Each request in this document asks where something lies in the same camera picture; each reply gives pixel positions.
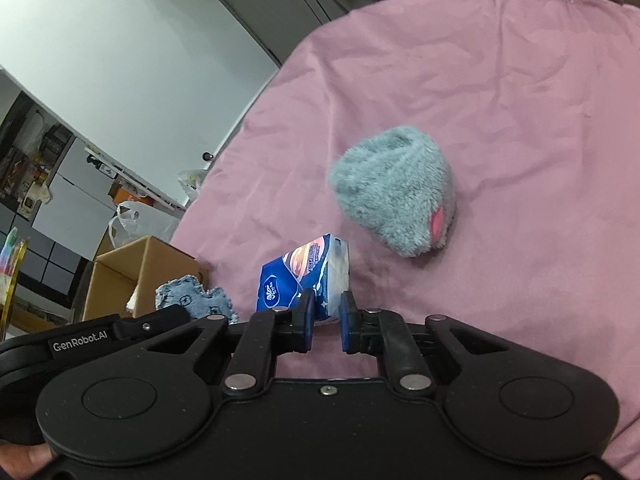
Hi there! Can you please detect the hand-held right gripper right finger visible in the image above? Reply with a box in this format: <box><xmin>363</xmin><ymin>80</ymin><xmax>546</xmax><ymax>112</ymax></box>
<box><xmin>339</xmin><ymin>290</ymin><xmax>507</xmax><ymax>394</ymax></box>

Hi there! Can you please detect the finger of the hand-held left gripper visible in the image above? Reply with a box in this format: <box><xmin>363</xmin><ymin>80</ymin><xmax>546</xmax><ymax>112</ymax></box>
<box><xmin>112</xmin><ymin>304</ymin><xmax>191</xmax><ymax>342</ymax></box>

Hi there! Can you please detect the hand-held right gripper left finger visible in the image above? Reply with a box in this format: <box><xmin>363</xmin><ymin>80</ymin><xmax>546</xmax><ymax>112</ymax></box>
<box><xmin>148</xmin><ymin>290</ymin><xmax>317</xmax><ymax>394</ymax></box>

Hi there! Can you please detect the blue tissue pack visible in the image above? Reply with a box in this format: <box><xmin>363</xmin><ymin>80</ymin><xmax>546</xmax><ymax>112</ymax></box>
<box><xmin>254</xmin><ymin>233</ymin><xmax>351</xmax><ymax>324</ymax></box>

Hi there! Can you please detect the blue denim patterned cloth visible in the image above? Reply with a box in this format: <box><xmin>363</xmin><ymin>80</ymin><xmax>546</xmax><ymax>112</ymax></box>
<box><xmin>154</xmin><ymin>274</ymin><xmax>239</xmax><ymax>323</ymax></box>

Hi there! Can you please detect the cardboard box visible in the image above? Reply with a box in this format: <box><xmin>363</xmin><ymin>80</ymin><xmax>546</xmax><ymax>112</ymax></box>
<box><xmin>81</xmin><ymin>235</ymin><xmax>211</xmax><ymax>324</ymax></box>

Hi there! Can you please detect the person's left hand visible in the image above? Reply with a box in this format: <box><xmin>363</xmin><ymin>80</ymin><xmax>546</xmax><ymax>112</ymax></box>
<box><xmin>0</xmin><ymin>442</ymin><xmax>54</xmax><ymax>480</ymax></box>

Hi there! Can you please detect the yellow round table top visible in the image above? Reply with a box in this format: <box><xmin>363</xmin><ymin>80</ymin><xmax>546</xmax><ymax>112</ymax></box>
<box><xmin>0</xmin><ymin>240</ymin><xmax>57</xmax><ymax>335</ymax></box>

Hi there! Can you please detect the colourful snack bag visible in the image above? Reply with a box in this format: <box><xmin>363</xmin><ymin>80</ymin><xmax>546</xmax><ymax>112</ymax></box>
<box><xmin>0</xmin><ymin>227</ymin><xmax>30</xmax><ymax>322</ymax></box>

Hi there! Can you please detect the white plastic shopping bag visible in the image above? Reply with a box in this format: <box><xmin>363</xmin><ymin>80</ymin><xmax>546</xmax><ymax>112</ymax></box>
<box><xmin>108</xmin><ymin>201</ymin><xmax>182</xmax><ymax>249</ymax></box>

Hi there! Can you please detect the grey fluffy plush toy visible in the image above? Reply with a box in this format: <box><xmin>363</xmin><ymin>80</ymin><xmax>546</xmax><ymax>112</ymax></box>
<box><xmin>327</xmin><ymin>125</ymin><xmax>459</xmax><ymax>259</ymax></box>

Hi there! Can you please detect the grey plastic bag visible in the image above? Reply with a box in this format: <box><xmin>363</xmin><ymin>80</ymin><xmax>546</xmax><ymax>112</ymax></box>
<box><xmin>178</xmin><ymin>169</ymin><xmax>207</xmax><ymax>197</ymax></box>

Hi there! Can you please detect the pink bed sheet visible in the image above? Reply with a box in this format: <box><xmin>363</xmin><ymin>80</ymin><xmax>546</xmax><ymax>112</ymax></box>
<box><xmin>170</xmin><ymin>0</ymin><xmax>640</xmax><ymax>480</ymax></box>

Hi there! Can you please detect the grey door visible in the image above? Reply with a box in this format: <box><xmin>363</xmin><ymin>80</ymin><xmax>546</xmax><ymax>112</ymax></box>
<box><xmin>159</xmin><ymin>0</ymin><xmax>351</xmax><ymax>63</ymax></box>

